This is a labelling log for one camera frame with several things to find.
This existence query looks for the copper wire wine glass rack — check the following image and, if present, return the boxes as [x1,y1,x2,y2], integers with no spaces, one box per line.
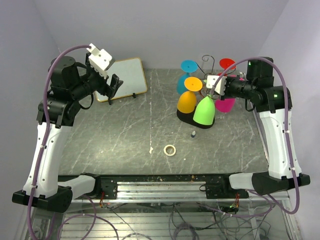
[176,62,215,130]

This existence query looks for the small framed whiteboard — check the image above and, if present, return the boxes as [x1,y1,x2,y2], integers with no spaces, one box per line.
[107,57,148,100]

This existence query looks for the aluminium mounting rail frame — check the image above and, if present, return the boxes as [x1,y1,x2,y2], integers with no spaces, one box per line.
[25,172,302,240]

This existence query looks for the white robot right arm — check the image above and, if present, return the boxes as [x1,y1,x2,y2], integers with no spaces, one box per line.
[220,57,311,198]

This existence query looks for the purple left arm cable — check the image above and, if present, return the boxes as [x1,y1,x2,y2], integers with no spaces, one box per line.
[26,44,120,240]

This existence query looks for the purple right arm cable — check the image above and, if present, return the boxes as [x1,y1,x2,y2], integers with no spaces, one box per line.
[197,56,301,218]

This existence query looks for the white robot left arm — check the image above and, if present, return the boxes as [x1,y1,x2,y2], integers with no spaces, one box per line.
[12,54,123,213]

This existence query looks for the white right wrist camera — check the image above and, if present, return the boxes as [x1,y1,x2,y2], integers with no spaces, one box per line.
[205,75,227,96]

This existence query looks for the white tape roll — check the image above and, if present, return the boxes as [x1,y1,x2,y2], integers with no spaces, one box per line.
[163,144,177,157]

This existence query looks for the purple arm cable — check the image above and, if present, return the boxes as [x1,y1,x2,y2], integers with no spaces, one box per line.
[197,56,301,218]
[26,44,120,240]

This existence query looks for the clear wine glass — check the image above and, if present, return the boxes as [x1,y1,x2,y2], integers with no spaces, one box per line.
[200,54,212,75]

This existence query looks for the red plastic wine glass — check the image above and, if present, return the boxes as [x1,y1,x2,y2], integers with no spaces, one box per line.
[219,58,236,75]

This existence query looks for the blue plastic wine glass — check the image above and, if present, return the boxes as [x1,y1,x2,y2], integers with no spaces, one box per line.
[176,59,198,95]

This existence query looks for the orange plastic wine glass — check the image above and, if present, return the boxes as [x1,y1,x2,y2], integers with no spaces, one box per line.
[177,76,203,114]

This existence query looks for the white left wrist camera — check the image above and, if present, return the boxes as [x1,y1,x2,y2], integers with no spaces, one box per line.
[87,43,115,80]

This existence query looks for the green plastic wine glass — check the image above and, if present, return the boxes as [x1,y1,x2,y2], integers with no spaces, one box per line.
[193,95,216,126]

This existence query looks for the magenta plastic wine glass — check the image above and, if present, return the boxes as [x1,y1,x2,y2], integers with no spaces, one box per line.
[214,75,236,113]

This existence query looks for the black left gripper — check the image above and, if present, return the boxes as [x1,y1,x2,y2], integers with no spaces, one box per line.
[70,52,124,100]

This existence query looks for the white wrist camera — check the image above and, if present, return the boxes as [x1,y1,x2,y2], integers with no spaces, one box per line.
[205,75,227,96]
[87,43,115,80]

